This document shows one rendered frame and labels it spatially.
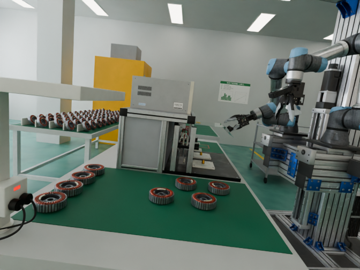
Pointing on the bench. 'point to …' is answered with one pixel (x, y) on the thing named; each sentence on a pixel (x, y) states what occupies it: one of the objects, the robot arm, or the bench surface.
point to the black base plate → (219, 173)
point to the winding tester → (162, 95)
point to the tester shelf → (158, 115)
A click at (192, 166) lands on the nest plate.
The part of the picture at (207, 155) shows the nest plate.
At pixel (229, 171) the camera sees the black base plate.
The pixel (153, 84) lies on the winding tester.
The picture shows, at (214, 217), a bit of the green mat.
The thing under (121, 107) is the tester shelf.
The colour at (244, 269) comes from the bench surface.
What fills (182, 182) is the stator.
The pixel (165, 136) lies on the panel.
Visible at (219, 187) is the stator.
